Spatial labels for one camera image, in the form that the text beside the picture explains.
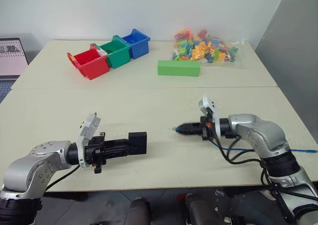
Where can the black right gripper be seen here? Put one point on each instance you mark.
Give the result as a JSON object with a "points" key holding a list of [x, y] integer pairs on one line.
{"points": [[207, 130]]}

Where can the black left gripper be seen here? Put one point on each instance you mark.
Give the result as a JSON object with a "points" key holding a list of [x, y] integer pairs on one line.
{"points": [[95, 150]]}

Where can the small black box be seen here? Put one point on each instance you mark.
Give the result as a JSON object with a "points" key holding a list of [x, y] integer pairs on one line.
{"points": [[140, 141]]}

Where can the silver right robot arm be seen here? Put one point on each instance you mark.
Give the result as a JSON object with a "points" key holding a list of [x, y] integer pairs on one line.
{"points": [[263, 135]]}

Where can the green rectangular block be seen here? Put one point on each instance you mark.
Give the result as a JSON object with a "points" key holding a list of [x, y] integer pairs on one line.
{"points": [[179, 68]]}

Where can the dark rounded shape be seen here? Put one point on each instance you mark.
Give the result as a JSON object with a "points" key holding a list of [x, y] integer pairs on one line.
{"points": [[139, 210], [201, 210]]}

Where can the bag of coloured bricks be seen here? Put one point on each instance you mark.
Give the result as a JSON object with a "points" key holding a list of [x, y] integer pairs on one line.
{"points": [[203, 47]]}

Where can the red plastic bin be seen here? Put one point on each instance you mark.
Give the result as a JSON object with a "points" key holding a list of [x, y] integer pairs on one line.
{"points": [[93, 66]]}

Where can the green plastic bin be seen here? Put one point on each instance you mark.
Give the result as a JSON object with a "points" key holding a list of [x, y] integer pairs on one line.
{"points": [[119, 57]]}

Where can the blue plastic bin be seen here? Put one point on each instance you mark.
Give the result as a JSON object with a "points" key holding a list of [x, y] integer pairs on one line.
{"points": [[139, 47]]}

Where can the grey partition panel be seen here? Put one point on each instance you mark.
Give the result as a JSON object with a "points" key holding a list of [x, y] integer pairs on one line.
{"points": [[293, 61]]}

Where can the open laptop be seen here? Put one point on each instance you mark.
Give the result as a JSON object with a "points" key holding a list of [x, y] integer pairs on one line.
{"points": [[10, 61]]}

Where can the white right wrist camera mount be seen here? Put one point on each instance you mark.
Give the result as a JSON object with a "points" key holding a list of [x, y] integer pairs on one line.
{"points": [[215, 120]]}

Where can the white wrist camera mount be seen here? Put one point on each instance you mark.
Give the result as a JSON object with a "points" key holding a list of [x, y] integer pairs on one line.
{"points": [[85, 130], [215, 120]]}

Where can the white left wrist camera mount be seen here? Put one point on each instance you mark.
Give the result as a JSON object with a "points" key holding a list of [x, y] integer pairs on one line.
{"points": [[85, 130]]}

